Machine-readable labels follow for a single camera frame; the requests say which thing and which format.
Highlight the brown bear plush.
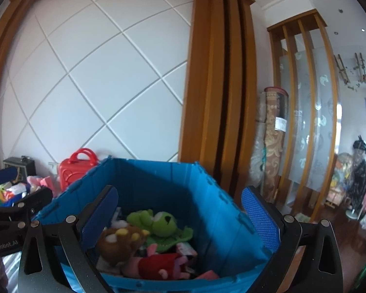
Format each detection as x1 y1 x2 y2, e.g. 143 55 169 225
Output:
96 225 150 267

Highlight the light green frog plush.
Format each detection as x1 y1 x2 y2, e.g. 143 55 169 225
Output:
126 210 193 253

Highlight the red dressed pig plush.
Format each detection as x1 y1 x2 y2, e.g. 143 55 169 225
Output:
121 243 190 281

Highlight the pink tissue pack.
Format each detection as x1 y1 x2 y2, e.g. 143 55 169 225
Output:
40 176 59 198

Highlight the yellow duck plush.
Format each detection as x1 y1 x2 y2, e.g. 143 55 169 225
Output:
0 188 7 202

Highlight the black gift box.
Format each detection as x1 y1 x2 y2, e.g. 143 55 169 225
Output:
3 156 36 185

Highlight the pink pig plush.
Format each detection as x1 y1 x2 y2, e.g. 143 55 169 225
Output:
27 176 43 193

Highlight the red bear suitcase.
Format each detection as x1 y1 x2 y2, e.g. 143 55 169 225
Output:
58 147 99 192

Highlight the blue plastic storage crate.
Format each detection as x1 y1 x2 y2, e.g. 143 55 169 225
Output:
37 157 271 292

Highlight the rolled patterned carpet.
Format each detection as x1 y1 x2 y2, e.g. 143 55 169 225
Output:
248 87 289 202

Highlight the wooden slat room divider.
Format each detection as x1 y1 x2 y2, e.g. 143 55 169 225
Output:
268 9 341 221

